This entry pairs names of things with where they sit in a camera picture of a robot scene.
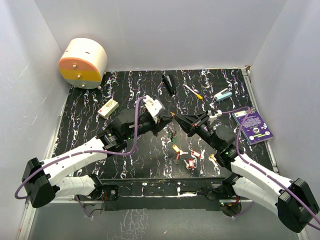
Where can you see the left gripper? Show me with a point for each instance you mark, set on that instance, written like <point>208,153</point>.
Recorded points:
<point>157,126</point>

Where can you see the yellow tag far right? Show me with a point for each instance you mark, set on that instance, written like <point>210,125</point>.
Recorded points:
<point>212,158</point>

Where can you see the black stapler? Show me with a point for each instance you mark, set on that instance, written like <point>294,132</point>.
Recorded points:
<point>170,84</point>

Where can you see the red narrow key tag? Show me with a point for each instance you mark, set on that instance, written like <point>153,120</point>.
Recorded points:
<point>180,153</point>

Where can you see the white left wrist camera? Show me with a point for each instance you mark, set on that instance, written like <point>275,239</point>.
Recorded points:
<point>154,107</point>

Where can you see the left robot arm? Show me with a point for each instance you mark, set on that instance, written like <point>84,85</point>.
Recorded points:
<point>49,179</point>

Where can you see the large metal keyring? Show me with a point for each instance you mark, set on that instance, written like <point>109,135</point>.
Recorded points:
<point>171,129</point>

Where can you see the white pen yellow cap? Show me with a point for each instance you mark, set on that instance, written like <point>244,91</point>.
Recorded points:
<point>193,91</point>

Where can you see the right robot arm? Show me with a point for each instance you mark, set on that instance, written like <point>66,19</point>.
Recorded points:
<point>270,180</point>

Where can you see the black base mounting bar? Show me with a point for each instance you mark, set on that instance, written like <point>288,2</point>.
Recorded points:
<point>162,193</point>

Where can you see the purple booklet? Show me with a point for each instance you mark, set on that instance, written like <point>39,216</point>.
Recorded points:
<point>254,129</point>

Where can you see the aluminium rail frame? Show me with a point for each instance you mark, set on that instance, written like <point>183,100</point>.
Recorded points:
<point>289,204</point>

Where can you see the round drawer box pink yellow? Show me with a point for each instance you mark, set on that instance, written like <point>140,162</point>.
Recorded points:
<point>83,63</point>

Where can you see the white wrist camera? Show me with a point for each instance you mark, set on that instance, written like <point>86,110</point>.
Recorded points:
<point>154,107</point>
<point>215,114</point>

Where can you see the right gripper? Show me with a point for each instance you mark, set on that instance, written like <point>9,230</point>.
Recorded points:
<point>190,124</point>

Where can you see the small beige cardboard box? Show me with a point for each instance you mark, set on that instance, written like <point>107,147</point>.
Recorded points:
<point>108,108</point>

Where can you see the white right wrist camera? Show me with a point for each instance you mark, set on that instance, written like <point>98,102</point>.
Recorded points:
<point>215,114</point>

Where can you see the red tag lower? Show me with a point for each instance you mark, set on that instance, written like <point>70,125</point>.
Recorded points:
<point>189,164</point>

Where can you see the red tag right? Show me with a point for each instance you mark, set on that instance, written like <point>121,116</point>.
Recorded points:
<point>196,154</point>

